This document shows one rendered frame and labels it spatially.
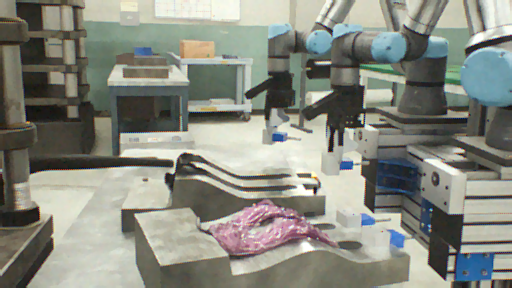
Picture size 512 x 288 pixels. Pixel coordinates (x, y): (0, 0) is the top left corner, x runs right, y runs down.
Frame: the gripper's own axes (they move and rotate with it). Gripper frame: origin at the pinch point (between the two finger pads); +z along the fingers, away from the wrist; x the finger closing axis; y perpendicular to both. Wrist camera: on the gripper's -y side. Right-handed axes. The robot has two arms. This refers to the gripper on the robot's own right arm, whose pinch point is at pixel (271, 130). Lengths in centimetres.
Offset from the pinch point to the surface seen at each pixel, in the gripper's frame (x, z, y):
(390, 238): -59, 8, 51
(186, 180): -60, 2, 2
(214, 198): -56, 7, 8
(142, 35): 460, -17, -376
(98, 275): -87, 15, -1
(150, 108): 402, 71, -327
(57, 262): -86, 15, -13
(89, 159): -48, 4, -37
